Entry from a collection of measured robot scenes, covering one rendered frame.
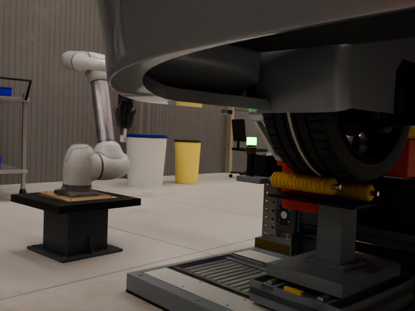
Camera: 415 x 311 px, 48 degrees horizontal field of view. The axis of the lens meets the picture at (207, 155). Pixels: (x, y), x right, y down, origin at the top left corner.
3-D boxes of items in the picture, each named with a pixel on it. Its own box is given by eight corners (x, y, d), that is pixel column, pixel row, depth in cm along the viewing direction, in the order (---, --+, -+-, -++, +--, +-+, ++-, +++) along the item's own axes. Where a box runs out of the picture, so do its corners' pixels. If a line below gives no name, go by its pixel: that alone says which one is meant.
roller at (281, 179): (335, 196, 148) (336, 178, 148) (264, 186, 170) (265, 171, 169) (344, 195, 152) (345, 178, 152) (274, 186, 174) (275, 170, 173)
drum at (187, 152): (188, 181, 651) (189, 139, 648) (205, 183, 624) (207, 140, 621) (167, 182, 626) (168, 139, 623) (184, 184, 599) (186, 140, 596)
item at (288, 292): (339, 338, 135) (341, 306, 135) (248, 302, 162) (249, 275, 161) (412, 301, 170) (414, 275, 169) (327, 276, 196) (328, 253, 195)
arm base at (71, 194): (46, 192, 249) (46, 182, 249) (81, 190, 266) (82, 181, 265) (63, 198, 237) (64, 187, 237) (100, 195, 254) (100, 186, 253)
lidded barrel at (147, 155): (149, 182, 609) (151, 134, 607) (174, 187, 571) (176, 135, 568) (115, 184, 574) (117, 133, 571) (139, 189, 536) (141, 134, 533)
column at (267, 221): (274, 257, 256) (278, 181, 254) (260, 253, 263) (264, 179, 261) (285, 254, 263) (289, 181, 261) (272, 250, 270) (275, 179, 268)
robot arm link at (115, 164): (89, 182, 263) (121, 181, 279) (104, 178, 252) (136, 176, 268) (75, 56, 276) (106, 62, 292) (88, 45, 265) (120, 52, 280)
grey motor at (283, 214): (350, 286, 185) (355, 199, 183) (268, 262, 215) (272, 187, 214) (372, 278, 197) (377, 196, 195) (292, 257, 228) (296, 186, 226)
